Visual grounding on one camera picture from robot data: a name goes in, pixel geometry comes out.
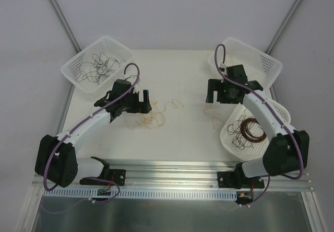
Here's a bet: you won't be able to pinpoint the brown cable coil in basket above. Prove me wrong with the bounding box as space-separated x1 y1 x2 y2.
240 118 268 144

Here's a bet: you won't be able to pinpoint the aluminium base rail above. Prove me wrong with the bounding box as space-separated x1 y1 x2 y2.
32 158 314 192

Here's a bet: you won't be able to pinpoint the dark cable pulled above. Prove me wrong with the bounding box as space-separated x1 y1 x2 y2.
75 52 126 85

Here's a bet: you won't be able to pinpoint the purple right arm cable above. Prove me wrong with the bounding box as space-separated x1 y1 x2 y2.
214 43 306 180

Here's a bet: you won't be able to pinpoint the brown loose cable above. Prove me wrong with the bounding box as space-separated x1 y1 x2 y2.
227 108 255 150

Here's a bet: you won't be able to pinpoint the white basket far left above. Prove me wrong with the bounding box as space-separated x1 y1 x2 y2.
60 36 134 95

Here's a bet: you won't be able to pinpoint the white basket near right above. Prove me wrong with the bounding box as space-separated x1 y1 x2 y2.
219 98 291 162

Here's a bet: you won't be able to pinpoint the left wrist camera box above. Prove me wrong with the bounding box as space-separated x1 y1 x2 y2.
125 75 138 90

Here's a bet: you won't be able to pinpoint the white basket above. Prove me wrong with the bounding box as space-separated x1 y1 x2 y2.
217 37 283 96
60 36 134 95
219 98 291 162

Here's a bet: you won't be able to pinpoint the yellow and dark cables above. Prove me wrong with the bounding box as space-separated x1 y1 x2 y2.
129 98 185 131

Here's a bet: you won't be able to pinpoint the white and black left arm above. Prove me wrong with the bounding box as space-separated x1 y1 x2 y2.
34 79 152 188

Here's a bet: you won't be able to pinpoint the white basket far right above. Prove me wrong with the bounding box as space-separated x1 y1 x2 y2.
217 37 283 96

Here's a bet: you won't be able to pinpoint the white slotted cable duct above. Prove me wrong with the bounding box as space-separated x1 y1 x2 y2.
43 187 237 201

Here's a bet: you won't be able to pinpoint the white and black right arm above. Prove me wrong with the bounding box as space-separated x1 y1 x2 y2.
206 65 309 189

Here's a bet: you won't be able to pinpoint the dark cable in left basket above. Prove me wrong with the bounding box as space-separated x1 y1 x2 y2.
77 59 105 85

